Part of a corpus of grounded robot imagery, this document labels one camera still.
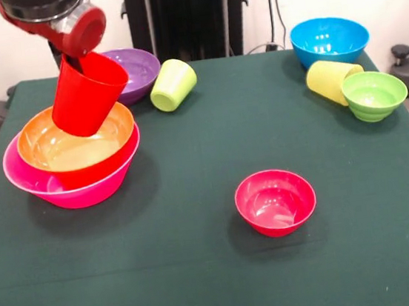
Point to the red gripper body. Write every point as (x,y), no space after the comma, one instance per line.
(85,33)

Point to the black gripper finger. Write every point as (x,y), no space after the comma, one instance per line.
(75,63)
(54,55)

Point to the red cup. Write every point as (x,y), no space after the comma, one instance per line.
(86,104)

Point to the large orange bowl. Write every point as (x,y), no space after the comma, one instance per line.
(39,147)

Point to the lime green cup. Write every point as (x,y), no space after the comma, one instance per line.
(174,86)

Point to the large magenta bowl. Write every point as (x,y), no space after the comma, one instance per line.
(83,197)

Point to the blue bowl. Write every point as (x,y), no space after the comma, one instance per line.
(329,40)

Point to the small crimson pink bowl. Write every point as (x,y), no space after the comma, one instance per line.
(276,204)

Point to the yellow cup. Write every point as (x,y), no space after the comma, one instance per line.
(326,80)

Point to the purple bowl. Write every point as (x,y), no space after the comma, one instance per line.
(140,71)

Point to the black robot column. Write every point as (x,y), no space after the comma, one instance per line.
(187,13)

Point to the dark green tablecloth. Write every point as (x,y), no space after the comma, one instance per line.
(204,272)

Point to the small green bowl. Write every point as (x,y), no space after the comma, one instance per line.
(375,98)

